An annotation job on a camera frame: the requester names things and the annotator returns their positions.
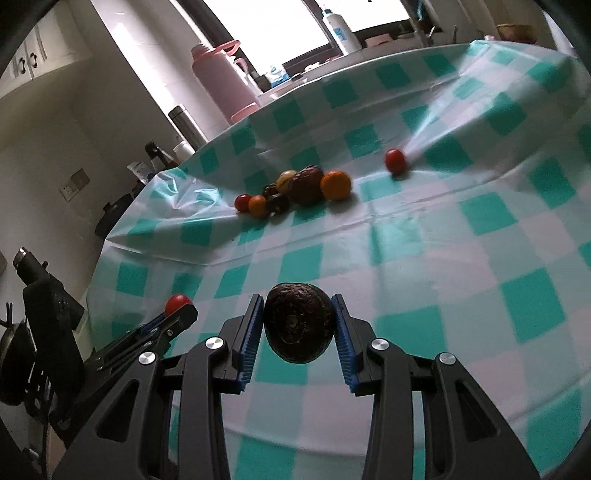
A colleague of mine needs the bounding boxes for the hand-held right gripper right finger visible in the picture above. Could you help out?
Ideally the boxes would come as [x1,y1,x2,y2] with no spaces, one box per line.
[330,293,541,480]

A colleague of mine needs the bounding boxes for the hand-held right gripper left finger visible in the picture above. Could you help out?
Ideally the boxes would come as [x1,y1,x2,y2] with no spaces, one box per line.
[53,295,265,480]

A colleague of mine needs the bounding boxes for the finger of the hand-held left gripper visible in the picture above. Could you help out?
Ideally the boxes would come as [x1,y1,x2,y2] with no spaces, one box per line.
[97,314,169,358]
[95,305,199,370]

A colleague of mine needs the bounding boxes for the dark wrinkled passion fruit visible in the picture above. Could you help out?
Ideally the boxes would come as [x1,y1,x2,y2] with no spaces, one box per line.
[263,282,335,365]

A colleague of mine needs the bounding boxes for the orange mandarin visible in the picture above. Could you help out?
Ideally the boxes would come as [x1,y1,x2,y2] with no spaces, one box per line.
[321,170,352,201]

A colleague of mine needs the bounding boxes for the large dark reddish fruit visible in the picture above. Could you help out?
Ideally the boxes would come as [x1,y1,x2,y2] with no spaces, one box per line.
[288,165,325,206]

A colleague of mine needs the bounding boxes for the large red tomato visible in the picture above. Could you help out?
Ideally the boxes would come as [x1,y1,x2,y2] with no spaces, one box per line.
[385,148,407,175]

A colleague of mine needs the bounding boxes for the teal checkered tablecloth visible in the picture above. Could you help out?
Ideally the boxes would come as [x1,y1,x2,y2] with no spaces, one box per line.
[85,39,591,480]

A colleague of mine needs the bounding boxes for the dark cooking pot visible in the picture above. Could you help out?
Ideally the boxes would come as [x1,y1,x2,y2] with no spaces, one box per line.
[95,194,137,240]

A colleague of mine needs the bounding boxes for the small white carton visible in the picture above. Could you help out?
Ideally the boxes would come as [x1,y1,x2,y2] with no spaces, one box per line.
[128,161,155,183]

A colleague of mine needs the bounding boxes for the dark glass bottle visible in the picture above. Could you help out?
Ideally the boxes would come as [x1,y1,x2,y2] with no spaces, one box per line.
[144,141,178,171]

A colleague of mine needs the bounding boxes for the steel thermos flask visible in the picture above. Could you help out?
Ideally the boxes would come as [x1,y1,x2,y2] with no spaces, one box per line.
[167,105,208,147]

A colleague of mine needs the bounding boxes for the pink thermos jug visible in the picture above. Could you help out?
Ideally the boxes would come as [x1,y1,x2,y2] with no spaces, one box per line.
[191,39,262,124]

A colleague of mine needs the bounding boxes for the white bottle blue label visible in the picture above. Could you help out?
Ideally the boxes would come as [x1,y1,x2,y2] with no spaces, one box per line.
[322,8,362,57]

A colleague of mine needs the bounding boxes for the brown bowl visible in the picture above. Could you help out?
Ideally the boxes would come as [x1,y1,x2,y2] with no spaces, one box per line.
[496,23,539,44]

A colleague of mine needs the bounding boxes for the wall socket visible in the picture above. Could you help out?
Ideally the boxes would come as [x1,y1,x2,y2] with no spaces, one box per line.
[59,168,90,201]

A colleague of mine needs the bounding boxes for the white wall cabinet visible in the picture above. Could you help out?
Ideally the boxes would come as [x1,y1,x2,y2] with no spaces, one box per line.
[0,9,88,97]

